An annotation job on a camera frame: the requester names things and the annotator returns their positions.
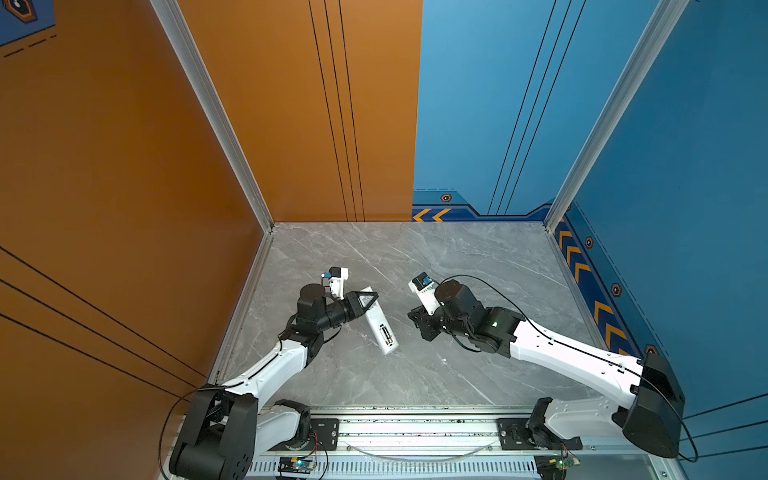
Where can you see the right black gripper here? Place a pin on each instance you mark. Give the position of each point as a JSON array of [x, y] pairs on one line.
[[420, 314]]

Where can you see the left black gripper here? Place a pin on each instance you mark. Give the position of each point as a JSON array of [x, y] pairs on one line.
[[352, 305]]

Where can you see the white remote control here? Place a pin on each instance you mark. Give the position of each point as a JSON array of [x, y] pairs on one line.
[[383, 333]]

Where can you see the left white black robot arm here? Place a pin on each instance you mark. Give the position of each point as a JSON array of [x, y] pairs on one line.
[[225, 427]]

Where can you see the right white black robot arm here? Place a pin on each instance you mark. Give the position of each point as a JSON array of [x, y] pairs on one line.
[[640, 399]]

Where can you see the left small circuit board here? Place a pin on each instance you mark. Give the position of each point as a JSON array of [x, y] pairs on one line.
[[295, 468]]

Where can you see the small circuit board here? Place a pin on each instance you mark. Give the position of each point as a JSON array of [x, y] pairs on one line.
[[555, 467], [295, 468]]

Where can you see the right small circuit board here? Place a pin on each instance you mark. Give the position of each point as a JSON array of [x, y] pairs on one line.
[[555, 467]]

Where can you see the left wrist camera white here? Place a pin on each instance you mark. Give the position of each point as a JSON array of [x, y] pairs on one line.
[[334, 279]]

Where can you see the aluminium mounting rail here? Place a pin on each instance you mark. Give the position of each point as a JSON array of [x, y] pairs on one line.
[[437, 431]]

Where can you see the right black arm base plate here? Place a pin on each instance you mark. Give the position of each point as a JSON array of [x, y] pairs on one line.
[[515, 435]]

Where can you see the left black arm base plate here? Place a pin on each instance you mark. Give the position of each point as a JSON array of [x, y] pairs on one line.
[[326, 431]]

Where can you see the left aluminium corner post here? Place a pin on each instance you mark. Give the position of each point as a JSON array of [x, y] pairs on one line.
[[177, 31]]

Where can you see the aluminium corner post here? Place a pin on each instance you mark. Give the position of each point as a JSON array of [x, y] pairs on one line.
[[177, 31], [653, 38]]

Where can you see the right aluminium corner post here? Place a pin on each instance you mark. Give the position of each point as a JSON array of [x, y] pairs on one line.
[[653, 38]]

